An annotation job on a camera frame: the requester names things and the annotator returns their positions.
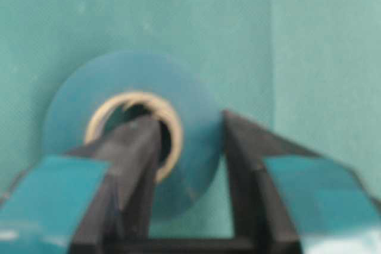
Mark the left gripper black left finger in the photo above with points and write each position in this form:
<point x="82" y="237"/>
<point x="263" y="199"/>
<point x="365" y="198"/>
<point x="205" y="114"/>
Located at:
<point x="74" y="202"/>

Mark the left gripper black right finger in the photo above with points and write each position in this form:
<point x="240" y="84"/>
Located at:
<point x="291" y="199"/>

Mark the green tape roll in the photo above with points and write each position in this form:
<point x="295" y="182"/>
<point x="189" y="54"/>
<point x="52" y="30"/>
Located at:
<point x="83" y="104"/>

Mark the green table cloth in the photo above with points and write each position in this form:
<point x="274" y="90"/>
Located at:
<point x="310" y="69"/>

